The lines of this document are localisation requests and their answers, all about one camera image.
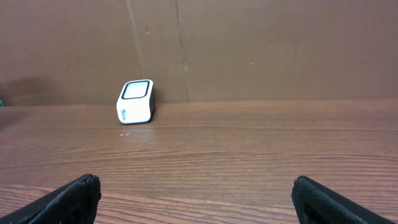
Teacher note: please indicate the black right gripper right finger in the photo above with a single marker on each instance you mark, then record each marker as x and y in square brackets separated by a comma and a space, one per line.
[316, 204]

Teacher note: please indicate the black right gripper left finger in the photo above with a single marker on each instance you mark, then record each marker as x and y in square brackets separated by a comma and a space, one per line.
[75, 202]

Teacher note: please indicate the white barcode scanner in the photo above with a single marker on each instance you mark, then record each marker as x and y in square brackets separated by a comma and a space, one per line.
[136, 103]

